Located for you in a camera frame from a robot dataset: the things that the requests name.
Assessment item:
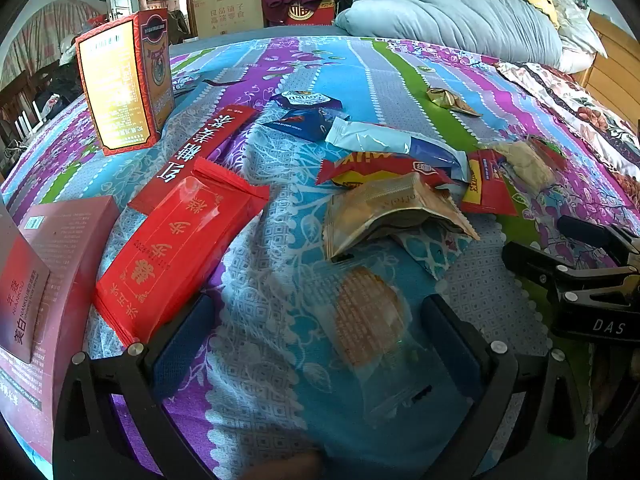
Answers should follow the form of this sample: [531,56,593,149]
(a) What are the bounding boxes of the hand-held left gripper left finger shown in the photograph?
[52,292,221,480]

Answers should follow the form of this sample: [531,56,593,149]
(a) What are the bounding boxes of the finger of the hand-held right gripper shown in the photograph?
[557,215,640,263]
[502,242,640,306]

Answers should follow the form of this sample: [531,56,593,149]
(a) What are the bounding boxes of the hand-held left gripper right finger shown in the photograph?
[421,294,588,480]

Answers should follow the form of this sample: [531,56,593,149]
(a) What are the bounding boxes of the clear round biscuit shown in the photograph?
[327,264,437,427]

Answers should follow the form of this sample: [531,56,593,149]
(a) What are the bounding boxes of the small red snack packet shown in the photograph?
[459,149,521,217]

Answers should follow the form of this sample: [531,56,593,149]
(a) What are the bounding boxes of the clear beige cracker packet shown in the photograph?
[487,136,569,194]

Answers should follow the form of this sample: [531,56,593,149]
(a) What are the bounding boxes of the teal patterned snack packet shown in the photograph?
[394,224,476,282]

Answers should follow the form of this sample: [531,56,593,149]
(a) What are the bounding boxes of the gold clear snack packet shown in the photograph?
[322,172,481,262]

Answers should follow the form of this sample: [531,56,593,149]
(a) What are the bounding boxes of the gold candy wrapper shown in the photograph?
[425,87,482,118]

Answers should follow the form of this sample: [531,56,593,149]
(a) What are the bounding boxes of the white and blue snack packet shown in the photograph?
[325,116,471,183]

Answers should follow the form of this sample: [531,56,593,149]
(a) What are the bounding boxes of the red and yellow snack packet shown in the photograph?
[315,151,457,192]

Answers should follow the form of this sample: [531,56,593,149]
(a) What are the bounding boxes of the dark blue snack packet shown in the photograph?
[262,108,342,144]

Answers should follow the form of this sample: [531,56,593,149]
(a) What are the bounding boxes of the dark blue round-label packet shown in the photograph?
[270,89,344,111]

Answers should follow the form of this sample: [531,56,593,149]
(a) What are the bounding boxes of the wide red packet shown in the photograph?
[92,156,271,347]

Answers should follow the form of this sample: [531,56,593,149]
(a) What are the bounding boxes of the floral pillow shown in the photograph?
[494,59,640,192]

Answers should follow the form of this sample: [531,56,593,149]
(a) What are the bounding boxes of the pink flat box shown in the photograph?
[0,195,121,463]

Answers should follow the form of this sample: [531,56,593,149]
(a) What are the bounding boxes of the wooden headboard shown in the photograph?
[569,12,640,135]

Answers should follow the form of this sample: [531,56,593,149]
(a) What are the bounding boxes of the long narrow red packet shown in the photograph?
[129,105,259,213]

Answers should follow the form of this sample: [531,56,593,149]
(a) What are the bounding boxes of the white pillow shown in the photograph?
[544,0,609,74]

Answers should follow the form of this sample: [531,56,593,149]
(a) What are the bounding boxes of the striped printed bed sheet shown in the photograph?
[0,35,640,480]

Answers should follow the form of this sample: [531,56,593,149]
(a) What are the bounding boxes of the blue-grey duvet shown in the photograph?
[333,0,564,67]

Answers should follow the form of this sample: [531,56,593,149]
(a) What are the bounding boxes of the red and orange upright box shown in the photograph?
[75,9,176,157]

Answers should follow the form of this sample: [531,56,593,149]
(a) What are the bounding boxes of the white router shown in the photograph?
[11,109,47,142]

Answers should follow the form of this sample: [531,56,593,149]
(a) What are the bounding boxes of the heap of bags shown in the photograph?
[39,14,109,112]

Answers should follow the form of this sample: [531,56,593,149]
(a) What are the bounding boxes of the dark wooden chair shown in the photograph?
[0,69,37,128]

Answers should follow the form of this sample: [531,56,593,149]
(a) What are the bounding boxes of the blue-grey bed sheet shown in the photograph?
[169,24,353,57]

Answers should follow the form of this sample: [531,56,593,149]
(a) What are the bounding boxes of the chair with dark jacket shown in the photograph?
[166,9,190,44]

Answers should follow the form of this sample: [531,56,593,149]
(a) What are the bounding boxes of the red gift box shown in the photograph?
[285,0,335,27]

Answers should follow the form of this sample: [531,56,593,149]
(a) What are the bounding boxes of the plain cardboard box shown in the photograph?
[192,0,265,39]

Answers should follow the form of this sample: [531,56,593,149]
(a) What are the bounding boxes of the plaid cloth cover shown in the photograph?
[0,0,104,92]

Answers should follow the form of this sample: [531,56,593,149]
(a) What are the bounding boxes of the black string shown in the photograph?
[201,72,242,89]

